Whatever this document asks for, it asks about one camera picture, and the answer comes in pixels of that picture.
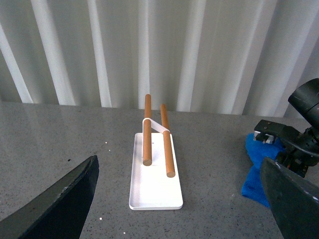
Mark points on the white rack with wooden bars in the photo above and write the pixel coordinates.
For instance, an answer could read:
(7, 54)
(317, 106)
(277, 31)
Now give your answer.
(155, 183)

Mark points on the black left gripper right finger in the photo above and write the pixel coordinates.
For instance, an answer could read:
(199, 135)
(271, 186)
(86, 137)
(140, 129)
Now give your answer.
(268, 131)

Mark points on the blue cloth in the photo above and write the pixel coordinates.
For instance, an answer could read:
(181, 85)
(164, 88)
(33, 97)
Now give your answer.
(257, 151)

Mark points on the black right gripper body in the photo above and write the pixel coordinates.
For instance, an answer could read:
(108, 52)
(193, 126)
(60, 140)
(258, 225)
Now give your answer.
(301, 149)

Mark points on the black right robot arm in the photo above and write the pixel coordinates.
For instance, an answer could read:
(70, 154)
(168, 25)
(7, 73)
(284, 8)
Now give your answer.
(305, 99)

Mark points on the black camera left gripper left finger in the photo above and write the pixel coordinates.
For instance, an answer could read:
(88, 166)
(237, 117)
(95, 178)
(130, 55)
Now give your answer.
(60, 211)

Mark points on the finger of the black camera right gripper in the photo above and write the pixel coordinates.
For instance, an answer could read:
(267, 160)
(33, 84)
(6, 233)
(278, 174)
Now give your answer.
(294, 201)

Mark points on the white pleated curtain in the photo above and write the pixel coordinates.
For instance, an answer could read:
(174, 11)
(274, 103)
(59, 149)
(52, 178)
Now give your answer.
(241, 57)

